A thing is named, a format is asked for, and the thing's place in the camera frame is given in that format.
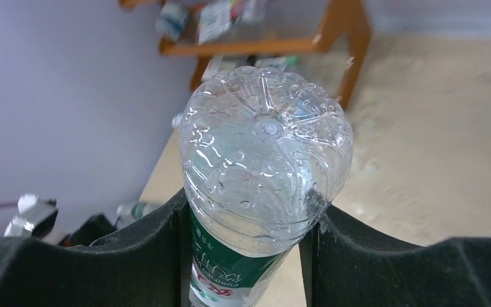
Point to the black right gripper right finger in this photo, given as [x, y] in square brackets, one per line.
[348, 263]

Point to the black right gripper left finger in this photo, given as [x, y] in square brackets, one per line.
[147, 263]

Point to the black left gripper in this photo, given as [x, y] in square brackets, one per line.
[96, 227]

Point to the green label water bottle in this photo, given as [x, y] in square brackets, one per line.
[263, 153]

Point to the dark green label bottle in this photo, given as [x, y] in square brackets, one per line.
[128, 213]

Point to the clear bottle white label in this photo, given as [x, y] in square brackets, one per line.
[175, 123]

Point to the green white carton box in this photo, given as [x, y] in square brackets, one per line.
[223, 63]

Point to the wooden shelf rack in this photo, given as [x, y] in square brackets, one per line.
[340, 18]

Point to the pack of coloured markers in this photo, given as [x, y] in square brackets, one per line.
[217, 18]

